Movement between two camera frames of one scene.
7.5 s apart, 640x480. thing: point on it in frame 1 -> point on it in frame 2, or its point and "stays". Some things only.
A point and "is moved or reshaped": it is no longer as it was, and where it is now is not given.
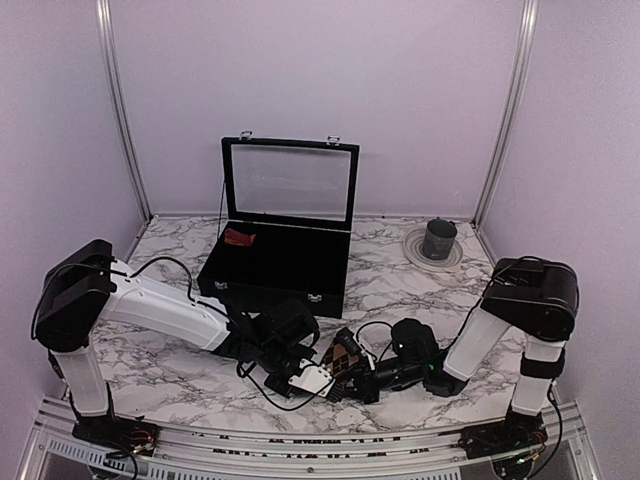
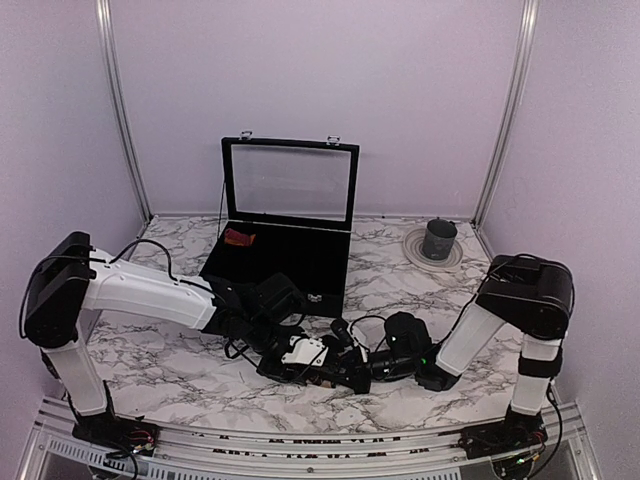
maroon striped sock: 237,238 stays
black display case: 290,207 stays
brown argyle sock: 338,360 is moved or reshaped
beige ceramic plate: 413,253 stays
